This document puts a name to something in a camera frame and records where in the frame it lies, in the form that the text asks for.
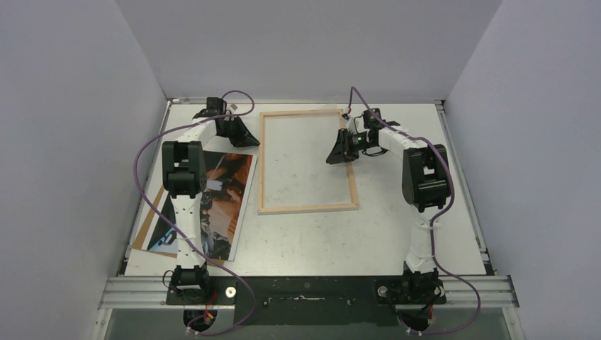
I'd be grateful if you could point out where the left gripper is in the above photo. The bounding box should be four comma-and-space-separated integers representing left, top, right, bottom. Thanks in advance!
218, 116, 260, 149

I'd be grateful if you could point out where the glossy photo print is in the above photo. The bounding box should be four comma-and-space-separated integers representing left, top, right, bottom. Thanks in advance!
146, 151, 258, 262

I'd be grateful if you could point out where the clear acrylic sheet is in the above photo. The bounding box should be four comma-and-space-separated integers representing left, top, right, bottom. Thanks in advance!
262, 115, 353, 205

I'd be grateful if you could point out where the white wooden picture frame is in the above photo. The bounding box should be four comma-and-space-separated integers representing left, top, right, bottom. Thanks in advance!
257, 109, 360, 216

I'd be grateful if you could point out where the brown cardboard backing board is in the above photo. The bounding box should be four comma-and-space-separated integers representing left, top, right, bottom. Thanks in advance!
132, 188, 232, 264

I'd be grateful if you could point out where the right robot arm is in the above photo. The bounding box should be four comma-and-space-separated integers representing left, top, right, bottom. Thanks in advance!
326, 109, 451, 305

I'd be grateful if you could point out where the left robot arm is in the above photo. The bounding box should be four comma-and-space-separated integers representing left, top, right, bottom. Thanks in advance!
161, 97, 260, 305

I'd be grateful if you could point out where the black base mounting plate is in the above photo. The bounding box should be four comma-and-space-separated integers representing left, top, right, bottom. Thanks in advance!
167, 276, 446, 328

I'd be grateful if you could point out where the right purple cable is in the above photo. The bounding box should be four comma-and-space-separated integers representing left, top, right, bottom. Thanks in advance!
349, 86, 482, 337

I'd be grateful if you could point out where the purple cable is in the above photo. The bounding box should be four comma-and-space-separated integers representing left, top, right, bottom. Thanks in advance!
349, 86, 482, 337
133, 90, 257, 338

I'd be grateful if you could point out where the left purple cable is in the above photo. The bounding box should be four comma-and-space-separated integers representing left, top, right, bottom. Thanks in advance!
133, 90, 257, 338

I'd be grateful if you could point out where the aluminium front rail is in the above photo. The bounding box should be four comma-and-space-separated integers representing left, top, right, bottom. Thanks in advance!
99, 276, 519, 310

